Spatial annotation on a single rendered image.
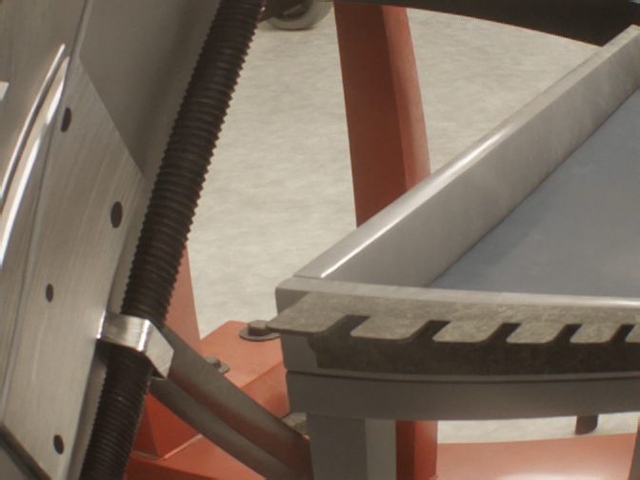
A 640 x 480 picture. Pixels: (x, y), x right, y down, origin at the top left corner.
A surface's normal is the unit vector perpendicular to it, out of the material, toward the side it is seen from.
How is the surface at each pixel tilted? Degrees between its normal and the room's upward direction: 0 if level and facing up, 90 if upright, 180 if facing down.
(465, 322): 0
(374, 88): 90
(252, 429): 90
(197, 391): 90
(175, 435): 90
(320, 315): 0
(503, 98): 0
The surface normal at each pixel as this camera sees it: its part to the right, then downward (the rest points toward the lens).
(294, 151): -0.08, -0.94
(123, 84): 0.88, 0.08
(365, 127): -0.46, 0.33
